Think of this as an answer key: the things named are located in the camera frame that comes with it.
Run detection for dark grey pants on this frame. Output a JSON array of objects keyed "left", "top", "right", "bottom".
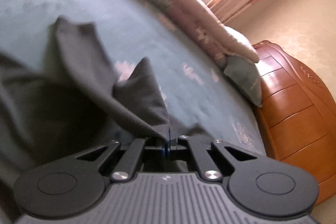
[{"left": 0, "top": 17, "right": 213, "bottom": 188}]

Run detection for pink floral quilt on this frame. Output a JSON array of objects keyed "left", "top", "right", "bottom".
[{"left": 76, "top": 0, "right": 260, "bottom": 65}]

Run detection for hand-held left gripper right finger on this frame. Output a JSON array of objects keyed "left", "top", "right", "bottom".
[{"left": 169, "top": 127, "right": 259, "bottom": 180}]

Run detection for wooden headboard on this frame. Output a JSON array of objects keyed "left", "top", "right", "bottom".
[{"left": 252, "top": 40, "right": 336, "bottom": 207}]

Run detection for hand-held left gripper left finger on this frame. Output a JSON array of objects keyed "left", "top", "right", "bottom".
[{"left": 76, "top": 135, "right": 170, "bottom": 182}]

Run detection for green pillow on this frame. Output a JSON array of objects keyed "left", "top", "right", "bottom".
[{"left": 223, "top": 55, "right": 263, "bottom": 109}]

